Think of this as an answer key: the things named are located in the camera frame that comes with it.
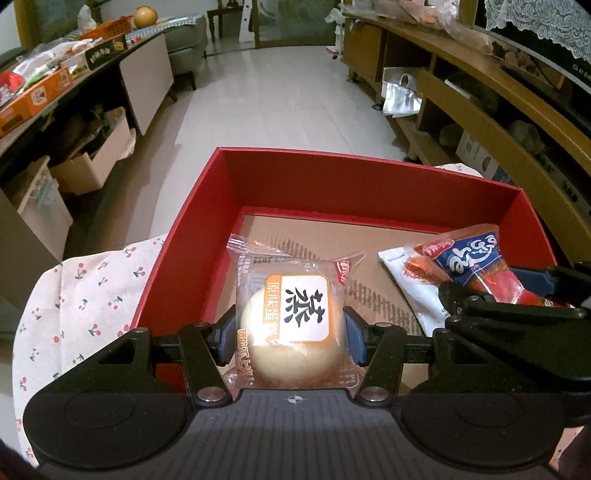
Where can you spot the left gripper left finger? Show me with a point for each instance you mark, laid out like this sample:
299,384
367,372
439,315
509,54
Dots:
204,347

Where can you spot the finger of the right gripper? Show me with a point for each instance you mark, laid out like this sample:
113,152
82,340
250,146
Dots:
556,282
470,307

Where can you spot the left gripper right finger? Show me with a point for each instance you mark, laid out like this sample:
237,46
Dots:
381,349

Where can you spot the red blue snack packet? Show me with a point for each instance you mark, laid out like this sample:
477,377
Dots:
472,258

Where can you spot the white noodle snack bag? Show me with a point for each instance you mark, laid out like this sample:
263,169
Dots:
419,278

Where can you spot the steamed cake clear packet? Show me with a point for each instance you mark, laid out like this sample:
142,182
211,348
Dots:
290,320

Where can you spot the cherry print tablecloth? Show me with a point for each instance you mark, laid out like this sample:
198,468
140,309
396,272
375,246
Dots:
76,308

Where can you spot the red cardboard box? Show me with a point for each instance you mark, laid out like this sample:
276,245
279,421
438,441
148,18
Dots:
334,204

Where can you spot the long wooden tv bench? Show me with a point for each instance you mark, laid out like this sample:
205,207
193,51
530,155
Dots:
542,151

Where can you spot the open cardboard carton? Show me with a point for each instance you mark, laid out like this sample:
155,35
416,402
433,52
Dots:
94,157

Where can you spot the silver plastic bag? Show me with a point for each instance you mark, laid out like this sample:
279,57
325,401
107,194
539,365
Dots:
401,98

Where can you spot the white lace cloth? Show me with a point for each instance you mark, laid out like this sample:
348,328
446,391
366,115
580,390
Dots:
563,22

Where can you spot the dark side table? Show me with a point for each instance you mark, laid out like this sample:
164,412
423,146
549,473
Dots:
137,80

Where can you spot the grey sofa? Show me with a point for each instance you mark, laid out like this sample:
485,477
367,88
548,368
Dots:
186,45

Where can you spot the orange cardboard box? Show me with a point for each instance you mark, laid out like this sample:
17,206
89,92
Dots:
33,100

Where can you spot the black snack box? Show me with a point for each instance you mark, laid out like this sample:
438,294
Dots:
105,51

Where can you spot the round yellow pomelo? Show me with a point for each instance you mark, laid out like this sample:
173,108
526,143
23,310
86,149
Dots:
144,16

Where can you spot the dark wooden chair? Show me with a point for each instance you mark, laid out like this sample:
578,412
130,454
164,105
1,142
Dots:
225,20

